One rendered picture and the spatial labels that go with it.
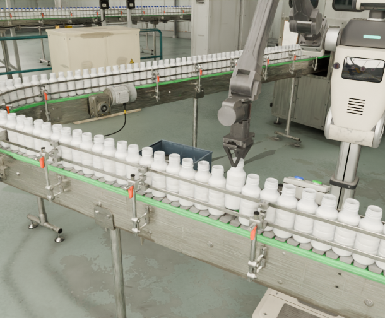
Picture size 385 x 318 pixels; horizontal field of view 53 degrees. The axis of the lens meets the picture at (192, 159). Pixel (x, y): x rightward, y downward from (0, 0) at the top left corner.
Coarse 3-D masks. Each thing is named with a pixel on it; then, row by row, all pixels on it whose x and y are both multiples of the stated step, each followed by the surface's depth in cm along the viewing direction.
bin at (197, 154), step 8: (152, 144) 200; (160, 144) 207; (168, 144) 206; (176, 144) 203; (184, 144) 200; (168, 152) 207; (176, 152) 204; (184, 152) 202; (192, 152) 199; (200, 152) 196; (208, 152) 194; (200, 160) 183; (208, 160) 192
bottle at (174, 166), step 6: (174, 156) 134; (174, 162) 131; (168, 168) 132; (174, 168) 132; (180, 168) 132; (174, 174) 132; (168, 180) 134; (174, 180) 133; (168, 186) 135; (174, 186) 134; (168, 198) 137; (174, 198) 135
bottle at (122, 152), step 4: (120, 144) 142; (124, 144) 142; (120, 148) 142; (124, 148) 142; (116, 152) 144; (120, 152) 143; (124, 152) 143; (128, 152) 144; (116, 156) 143; (120, 156) 142; (124, 156) 142; (124, 160) 143; (116, 164) 145; (120, 164) 143; (124, 164) 144; (116, 168) 146; (120, 168) 144; (124, 168) 144; (116, 172) 147; (120, 172) 145; (124, 172) 145; (124, 176) 145; (120, 180) 146; (124, 180) 146; (124, 184) 147
